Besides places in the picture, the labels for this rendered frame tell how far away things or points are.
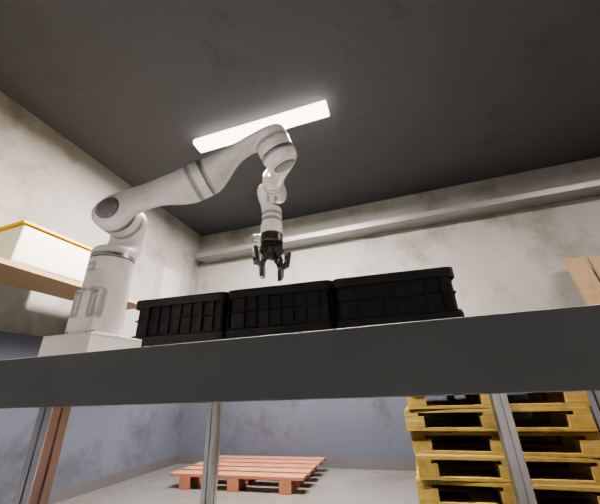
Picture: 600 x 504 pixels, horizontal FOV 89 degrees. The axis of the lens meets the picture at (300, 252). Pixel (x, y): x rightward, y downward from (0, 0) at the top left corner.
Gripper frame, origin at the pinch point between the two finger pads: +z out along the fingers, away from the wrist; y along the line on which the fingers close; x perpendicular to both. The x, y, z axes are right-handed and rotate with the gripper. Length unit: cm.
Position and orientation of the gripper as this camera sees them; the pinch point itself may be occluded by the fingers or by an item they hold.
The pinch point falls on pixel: (271, 275)
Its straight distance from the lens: 98.7
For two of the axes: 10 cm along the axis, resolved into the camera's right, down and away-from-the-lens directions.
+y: 8.5, 1.9, 4.8
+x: -5.2, 3.7, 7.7
